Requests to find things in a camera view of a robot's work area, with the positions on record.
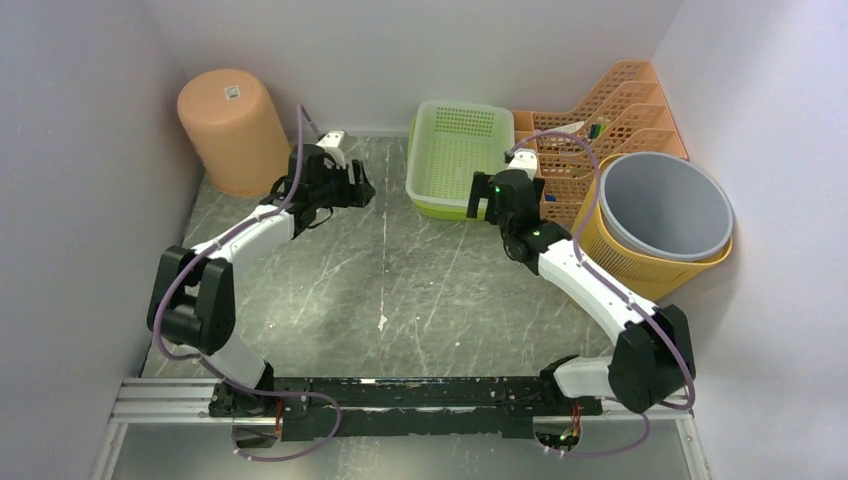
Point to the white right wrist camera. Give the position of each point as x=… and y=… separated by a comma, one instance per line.
x=525, y=160

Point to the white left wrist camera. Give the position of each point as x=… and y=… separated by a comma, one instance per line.
x=331, y=143

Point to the white perforated basket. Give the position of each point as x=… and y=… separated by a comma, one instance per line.
x=458, y=118

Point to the large orange plastic bucket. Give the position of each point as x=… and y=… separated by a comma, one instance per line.
x=233, y=125

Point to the aluminium rail frame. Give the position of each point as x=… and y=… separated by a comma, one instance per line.
x=160, y=429

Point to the peach plastic file organizer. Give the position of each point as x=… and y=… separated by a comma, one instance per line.
x=625, y=112

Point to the yellow slatted waste basket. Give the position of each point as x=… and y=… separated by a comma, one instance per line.
x=647, y=276

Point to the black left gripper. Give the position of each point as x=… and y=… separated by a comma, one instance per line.
x=355, y=195

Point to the green tray under basket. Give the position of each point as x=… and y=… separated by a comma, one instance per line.
x=439, y=171

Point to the black base bar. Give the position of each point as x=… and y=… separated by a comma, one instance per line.
x=312, y=408

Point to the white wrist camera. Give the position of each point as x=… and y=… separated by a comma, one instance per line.
x=331, y=143
x=525, y=160

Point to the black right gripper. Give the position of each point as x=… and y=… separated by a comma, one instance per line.
x=483, y=188

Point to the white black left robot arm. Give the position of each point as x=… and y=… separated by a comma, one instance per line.
x=192, y=312

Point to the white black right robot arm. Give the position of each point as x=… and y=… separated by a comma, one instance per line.
x=652, y=357

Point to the grey plastic bin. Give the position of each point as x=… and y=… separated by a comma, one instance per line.
x=665, y=207

